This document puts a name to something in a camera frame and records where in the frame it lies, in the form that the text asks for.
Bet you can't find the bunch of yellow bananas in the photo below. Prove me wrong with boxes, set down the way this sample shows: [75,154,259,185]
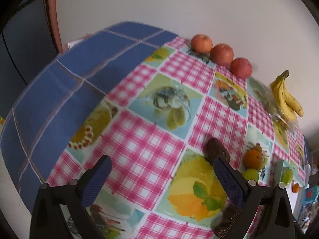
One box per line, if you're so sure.
[270,70,304,122]

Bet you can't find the dark brown avocado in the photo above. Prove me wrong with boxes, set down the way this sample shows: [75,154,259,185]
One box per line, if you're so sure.
[204,138,230,163]
[211,205,240,238]

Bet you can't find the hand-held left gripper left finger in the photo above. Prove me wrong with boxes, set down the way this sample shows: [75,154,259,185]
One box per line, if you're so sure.
[30,155,112,239]

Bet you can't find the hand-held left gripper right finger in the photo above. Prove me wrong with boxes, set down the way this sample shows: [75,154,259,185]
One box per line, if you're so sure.
[213,156,296,239]

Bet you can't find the white paper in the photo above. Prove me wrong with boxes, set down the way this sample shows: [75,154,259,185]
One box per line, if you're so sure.
[67,40,86,49]

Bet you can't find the orange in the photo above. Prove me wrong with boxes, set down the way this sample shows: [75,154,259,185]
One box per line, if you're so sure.
[244,149,263,168]

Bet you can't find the dark blue panel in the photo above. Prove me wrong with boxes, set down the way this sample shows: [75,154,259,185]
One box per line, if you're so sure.
[0,0,58,120]

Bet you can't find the pink checked fruit print tablecloth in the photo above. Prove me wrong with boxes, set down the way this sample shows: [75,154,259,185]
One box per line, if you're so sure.
[46,36,308,239]

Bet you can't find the green lime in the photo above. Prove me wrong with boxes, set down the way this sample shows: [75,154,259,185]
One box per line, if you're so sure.
[242,169,259,182]

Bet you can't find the reddish brown wooden board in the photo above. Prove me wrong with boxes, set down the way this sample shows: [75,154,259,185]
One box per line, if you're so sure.
[48,0,63,54]

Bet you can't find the blue checked cloth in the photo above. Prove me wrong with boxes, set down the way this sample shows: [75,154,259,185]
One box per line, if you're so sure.
[0,22,178,192]

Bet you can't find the pale red apple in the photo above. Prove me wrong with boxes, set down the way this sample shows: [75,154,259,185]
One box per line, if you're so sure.
[191,34,213,54]

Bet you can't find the teal box with red label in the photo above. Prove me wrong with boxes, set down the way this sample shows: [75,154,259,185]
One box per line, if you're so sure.
[305,187,319,203]

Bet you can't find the clear plastic bag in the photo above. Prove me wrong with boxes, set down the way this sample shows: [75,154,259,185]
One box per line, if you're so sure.
[259,85,299,132]

